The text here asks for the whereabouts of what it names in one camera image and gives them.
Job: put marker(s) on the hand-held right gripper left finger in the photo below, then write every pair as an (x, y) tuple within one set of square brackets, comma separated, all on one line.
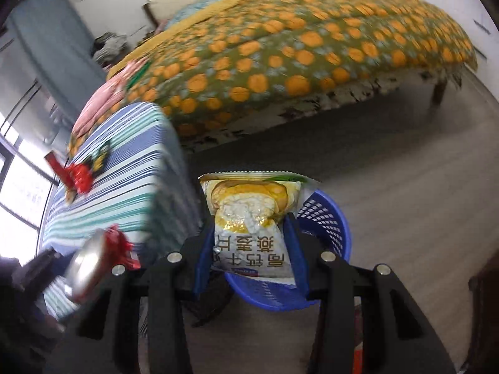
[(204, 257)]

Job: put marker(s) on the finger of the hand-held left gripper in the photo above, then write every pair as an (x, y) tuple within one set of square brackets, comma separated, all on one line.
[(43, 265)]

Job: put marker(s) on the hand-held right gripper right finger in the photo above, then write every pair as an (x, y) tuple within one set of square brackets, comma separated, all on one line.
[(299, 257)]

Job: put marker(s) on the blue plastic basket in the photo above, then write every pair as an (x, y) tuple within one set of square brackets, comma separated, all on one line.
[(273, 294)]

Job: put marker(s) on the crushed red can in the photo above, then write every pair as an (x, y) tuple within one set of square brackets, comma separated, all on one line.
[(89, 267)]

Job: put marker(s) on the white yellow snack packet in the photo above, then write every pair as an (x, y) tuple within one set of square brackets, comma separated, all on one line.
[(249, 218)]

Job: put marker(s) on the red snack packet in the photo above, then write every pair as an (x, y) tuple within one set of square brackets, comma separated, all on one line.
[(80, 179)]

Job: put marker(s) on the long red strip wrapper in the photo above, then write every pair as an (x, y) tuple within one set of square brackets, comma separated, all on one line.
[(54, 167)]

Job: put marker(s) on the dark printed snack packet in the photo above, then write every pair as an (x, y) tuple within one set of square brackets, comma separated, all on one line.
[(97, 159)]

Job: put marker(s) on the black framed window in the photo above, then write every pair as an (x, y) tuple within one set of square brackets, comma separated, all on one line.
[(23, 187)]

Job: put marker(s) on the striped tablecloth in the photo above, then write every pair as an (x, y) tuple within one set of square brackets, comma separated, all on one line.
[(128, 187)]

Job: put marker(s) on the leaf print bed skirt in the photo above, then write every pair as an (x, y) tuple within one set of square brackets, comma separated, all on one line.
[(273, 119)]

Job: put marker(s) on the pink folded blanket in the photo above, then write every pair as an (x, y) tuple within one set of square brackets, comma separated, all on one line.
[(101, 105)]

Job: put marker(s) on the dark wooden cabinet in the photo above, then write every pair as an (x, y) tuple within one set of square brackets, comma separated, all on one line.
[(485, 319)]

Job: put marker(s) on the bed with floral duvet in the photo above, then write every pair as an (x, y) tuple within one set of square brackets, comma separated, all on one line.
[(292, 46)]

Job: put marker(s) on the blue grey curtain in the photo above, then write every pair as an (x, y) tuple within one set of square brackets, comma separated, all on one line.
[(46, 39)]

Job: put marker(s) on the pile of clothes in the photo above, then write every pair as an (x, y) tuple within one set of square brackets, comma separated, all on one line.
[(111, 48)]

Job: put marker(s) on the teal floral pillow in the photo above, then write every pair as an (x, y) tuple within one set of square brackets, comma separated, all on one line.
[(199, 9)]

